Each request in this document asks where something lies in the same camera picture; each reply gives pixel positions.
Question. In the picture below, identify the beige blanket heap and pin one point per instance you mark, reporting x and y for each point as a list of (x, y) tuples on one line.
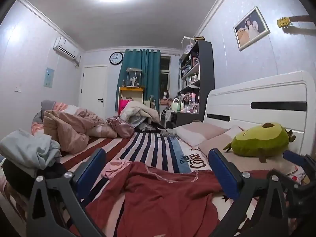
[(140, 112)]

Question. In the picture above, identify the pink quilt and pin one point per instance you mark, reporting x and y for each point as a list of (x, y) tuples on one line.
[(71, 128)]

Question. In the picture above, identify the framed wall picture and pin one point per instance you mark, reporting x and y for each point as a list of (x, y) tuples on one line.
[(250, 28)]

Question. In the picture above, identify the teal curtain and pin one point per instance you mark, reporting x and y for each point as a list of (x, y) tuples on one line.
[(148, 74)]

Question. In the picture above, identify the white bed headboard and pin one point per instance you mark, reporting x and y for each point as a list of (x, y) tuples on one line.
[(246, 91)]

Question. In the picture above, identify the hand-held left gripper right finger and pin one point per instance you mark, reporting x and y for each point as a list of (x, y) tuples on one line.
[(222, 170)]

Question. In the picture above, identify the striped bed sheet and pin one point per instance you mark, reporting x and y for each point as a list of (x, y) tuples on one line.
[(153, 150)]

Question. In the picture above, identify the window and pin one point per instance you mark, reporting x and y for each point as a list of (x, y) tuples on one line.
[(165, 76)]

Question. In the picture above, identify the green bottle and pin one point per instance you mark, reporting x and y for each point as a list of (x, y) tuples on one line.
[(174, 105)]

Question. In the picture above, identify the light blue clothes pile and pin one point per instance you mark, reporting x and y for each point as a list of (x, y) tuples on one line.
[(27, 148)]

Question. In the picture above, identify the pink pillow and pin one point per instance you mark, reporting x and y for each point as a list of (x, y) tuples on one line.
[(217, 143), (197, 132)]

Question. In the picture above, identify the light blue wall poster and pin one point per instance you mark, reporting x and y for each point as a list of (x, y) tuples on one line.
[(48, 77)]

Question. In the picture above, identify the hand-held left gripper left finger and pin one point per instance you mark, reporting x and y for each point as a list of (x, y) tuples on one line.
[(92, 167)]

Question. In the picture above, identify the white door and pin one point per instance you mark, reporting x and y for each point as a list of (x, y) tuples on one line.
[(93, 91)]

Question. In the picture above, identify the glass display case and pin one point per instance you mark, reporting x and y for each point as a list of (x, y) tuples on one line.
[(134, 77)]

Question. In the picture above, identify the dark grey bookshelf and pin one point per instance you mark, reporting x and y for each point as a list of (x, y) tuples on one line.
[(206, 79)]

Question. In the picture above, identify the white air conditioner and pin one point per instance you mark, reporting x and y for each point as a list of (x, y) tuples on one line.
[(65, 48)]

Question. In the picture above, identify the yellow guitar headstock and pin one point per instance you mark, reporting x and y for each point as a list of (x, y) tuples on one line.
[(284, 22)]

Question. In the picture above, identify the small pink garment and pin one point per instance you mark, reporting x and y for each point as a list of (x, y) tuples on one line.
[(116, 169)]

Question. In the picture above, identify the round wall clock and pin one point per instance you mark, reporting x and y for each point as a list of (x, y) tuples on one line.
[(116, 58)]

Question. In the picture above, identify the pink patterned bundle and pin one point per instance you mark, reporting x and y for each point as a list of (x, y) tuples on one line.
[(121, 127)]

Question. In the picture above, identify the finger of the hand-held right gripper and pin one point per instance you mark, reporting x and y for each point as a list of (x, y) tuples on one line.
[(293, 156)]

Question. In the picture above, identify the red garment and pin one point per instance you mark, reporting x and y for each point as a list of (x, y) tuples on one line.
[(160, 197)]

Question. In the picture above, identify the clear box on bookshelf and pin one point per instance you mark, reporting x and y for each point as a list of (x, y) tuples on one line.
[(187, 45)]

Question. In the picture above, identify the green avocado plush toy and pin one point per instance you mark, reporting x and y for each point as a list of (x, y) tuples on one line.
[(259, 140)]

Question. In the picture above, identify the black cloth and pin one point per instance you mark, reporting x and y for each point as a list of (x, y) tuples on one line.
[(17, 177)]

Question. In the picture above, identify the yellow shelf unit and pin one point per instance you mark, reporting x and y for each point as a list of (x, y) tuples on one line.
[(130, 90)]

